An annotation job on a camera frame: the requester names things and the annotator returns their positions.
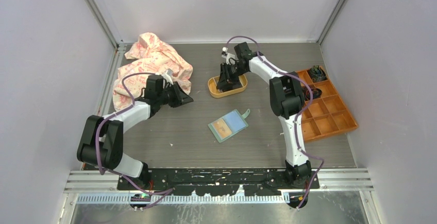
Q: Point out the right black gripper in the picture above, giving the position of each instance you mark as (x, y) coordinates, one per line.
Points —
(226, 80)

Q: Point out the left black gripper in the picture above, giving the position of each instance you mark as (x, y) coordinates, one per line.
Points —
(179, 101)

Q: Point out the yellow oval tray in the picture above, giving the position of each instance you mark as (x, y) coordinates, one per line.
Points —
(215, 93)

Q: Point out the green card holder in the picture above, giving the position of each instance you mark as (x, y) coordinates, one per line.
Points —
(236, 122)

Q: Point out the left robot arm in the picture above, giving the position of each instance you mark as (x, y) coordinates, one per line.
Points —
(102, 139)

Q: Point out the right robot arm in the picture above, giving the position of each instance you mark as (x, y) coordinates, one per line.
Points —
(286, 100)

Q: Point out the pink patterned cloth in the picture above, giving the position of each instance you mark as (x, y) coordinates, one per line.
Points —
(149, 55)

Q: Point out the dark rolled item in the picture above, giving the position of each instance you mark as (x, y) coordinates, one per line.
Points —
(315, 92)
(317, 74)

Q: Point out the orange compartment organizer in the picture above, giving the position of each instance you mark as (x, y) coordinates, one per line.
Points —
(328, 115)

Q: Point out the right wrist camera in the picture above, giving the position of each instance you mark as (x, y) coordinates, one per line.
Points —
(229, 57)

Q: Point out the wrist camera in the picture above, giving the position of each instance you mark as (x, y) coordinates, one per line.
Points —
(167, 75)
(229, 57)

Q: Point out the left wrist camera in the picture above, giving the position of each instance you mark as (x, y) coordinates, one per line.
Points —
(167, 75)

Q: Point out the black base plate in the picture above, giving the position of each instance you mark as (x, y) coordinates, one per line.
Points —
(217, 182)

